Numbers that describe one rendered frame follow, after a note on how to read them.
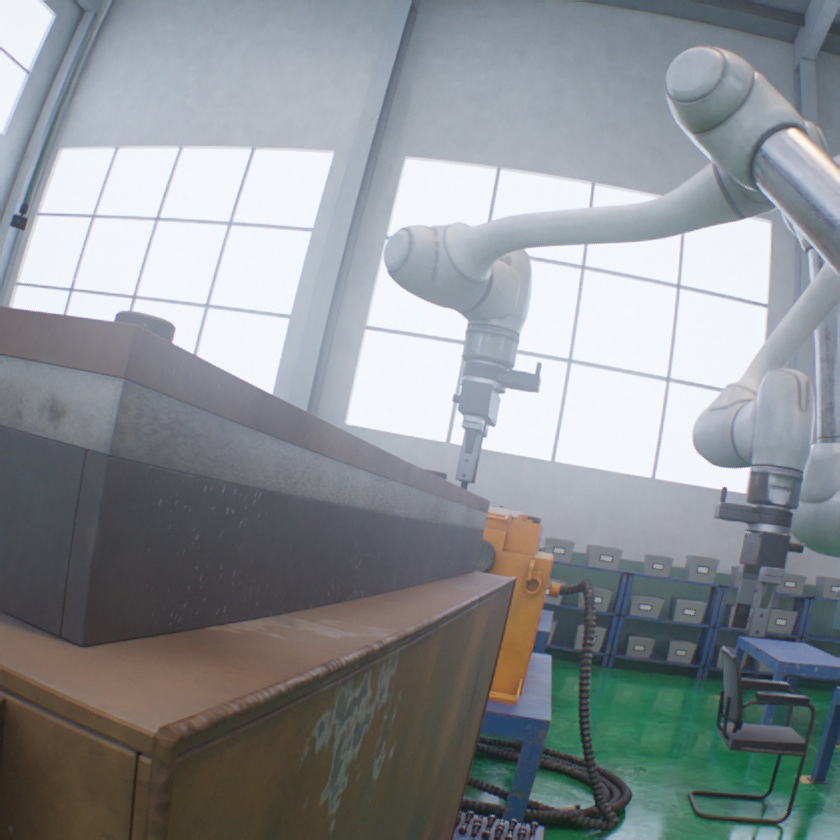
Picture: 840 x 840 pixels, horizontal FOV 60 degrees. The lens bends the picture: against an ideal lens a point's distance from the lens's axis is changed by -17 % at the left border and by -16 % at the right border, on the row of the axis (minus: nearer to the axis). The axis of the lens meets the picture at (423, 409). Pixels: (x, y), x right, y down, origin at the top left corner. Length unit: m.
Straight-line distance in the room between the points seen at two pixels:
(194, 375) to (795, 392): 0.98
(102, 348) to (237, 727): 0.16
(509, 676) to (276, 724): 3.02
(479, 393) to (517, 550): 2.07
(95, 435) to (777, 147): 0.82
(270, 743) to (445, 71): 11.61
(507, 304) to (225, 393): 1.00
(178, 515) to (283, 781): 0.13
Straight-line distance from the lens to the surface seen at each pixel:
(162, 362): 0.35
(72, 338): 0.35
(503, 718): 3.08
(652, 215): 1.25
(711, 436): 1.34
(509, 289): 1.38
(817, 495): 1.51
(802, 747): 4.25
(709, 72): 1.00
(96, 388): 0.33
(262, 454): 0.47
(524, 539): 3.36
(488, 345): 1.37
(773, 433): 1.22
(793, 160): 0.96
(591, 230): 1.24
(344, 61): 12.29
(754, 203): 1.20
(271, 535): 0.51
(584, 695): 3.59
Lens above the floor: 1.31
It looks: 7 degrees up
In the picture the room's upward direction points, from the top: 11 degrees clockwise
